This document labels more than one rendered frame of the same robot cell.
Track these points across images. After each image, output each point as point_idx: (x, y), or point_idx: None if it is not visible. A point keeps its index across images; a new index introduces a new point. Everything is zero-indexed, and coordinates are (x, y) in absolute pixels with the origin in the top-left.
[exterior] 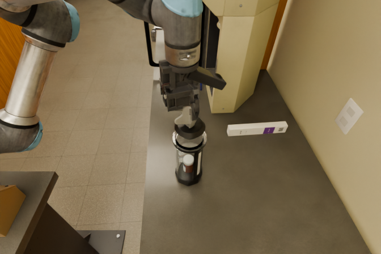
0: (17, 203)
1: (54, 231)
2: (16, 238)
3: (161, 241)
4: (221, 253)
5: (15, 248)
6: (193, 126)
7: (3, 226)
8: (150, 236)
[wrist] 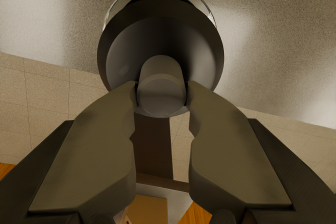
0: (140, 201)
1: (144, 138)
2: (172, 193)
3: (243, 82)
4: (306, 6)
5: (180, 192)
6: (184, 67)
7: (162, 207)
8: (229, 93)
